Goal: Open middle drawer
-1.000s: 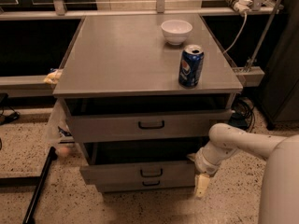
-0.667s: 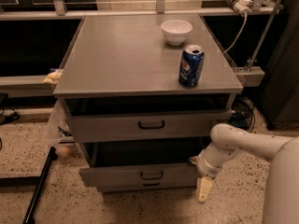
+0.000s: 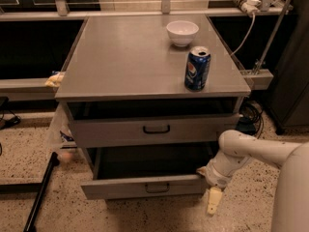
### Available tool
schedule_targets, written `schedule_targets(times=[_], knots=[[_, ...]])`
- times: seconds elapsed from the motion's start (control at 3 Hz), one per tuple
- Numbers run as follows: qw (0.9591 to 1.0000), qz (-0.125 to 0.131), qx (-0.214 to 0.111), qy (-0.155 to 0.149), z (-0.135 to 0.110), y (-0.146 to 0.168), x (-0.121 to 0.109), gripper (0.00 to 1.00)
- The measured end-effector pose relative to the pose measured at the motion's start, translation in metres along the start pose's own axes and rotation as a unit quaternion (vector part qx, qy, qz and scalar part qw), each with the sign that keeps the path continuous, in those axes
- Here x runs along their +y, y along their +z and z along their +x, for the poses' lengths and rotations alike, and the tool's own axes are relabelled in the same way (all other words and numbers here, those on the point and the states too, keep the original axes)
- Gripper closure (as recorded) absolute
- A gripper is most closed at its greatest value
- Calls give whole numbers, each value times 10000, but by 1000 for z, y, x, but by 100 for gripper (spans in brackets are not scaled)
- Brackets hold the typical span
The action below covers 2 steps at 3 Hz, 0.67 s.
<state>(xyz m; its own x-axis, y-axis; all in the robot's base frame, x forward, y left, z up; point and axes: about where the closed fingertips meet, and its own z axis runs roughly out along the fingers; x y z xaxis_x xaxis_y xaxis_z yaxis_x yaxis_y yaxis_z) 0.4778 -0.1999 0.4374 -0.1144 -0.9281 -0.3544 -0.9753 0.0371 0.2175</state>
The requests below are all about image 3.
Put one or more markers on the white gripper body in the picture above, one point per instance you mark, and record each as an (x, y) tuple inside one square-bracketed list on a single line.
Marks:
[(216, 177)]

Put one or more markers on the grey drawer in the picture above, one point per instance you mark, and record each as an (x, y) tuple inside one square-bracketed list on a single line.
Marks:
[(148, 131), (148, 170)]

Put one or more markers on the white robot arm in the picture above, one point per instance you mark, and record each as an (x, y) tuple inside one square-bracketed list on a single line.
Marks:
[(291, 200)]

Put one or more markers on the grey metal drawer cabinet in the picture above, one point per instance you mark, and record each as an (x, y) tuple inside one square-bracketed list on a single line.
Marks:
[(137, 107)]

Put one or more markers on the grey top drawer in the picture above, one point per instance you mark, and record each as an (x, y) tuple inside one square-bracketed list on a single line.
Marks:
[(148, 131)]

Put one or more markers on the dark grey cabinet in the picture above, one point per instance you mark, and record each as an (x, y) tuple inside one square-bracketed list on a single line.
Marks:
[(287, 98)]

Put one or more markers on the blue pepsi soda can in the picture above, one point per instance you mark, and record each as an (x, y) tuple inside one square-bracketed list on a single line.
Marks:
[(197, 68)]

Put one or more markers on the white ceramic bowl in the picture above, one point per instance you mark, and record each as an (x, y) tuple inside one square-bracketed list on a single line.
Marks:
[(181, 32)]

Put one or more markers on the clear plastic bag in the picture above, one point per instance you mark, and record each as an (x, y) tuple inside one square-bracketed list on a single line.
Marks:
[(59, 138)]

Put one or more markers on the black metal floor bar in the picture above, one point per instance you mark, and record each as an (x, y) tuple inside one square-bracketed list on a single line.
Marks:
[(38, 188)]

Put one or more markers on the white power strip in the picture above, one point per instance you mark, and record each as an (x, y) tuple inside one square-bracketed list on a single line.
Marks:
[(248, 7)]

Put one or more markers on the yellow snack bag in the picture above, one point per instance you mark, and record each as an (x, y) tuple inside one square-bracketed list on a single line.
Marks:
[(55, 79)]

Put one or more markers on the grey metal rail frame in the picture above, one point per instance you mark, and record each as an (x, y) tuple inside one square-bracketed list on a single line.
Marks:
[(29, 87)]

